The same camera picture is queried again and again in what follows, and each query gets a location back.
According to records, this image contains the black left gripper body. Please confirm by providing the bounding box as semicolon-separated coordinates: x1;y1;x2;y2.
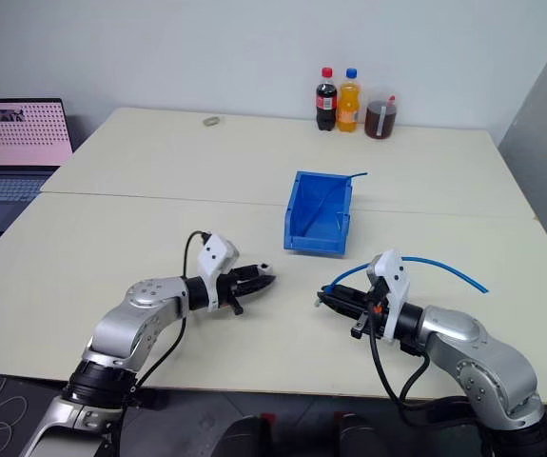
215;266;256;317

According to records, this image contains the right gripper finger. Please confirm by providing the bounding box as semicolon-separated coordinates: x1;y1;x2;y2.
322;286;365;303
321;297;361;320

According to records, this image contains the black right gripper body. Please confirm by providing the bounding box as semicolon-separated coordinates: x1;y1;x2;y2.
348;279;392;341

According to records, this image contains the long blue cable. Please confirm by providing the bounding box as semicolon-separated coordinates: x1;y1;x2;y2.
323;256;492;294

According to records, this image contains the blue plastic bin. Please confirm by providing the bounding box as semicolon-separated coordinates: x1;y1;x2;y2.
282;169;353;259

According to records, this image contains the dark rounded shape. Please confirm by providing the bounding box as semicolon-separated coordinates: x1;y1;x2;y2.
224;413;275;457
333;411;389;457

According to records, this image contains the jar of brown liquid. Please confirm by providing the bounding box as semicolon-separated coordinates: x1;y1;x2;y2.
363;94;400;141

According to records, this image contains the cola bottle red cap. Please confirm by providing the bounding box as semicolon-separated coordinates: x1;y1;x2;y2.
314;67;340;132

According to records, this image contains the orange soda bottle blue cap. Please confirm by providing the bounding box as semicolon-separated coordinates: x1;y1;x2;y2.
337;68;363;134

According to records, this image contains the open laptop computer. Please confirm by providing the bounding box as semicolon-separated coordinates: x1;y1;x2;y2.
0;98;75;233

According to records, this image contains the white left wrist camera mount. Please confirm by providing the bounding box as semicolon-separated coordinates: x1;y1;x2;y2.
196;232;242;313

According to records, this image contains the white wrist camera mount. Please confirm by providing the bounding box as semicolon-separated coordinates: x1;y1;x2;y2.
196;232;242;313
364;248;411;342

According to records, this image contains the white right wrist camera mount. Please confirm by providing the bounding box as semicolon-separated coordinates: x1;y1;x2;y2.
364;248;411;342

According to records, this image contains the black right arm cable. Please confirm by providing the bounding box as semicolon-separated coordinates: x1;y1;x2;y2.
366;289;474;416

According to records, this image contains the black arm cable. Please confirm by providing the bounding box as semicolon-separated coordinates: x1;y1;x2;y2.
366;289;474;416
125;230;210;396

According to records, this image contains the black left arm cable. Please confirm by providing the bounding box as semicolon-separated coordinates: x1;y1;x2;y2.
125;230;210;396

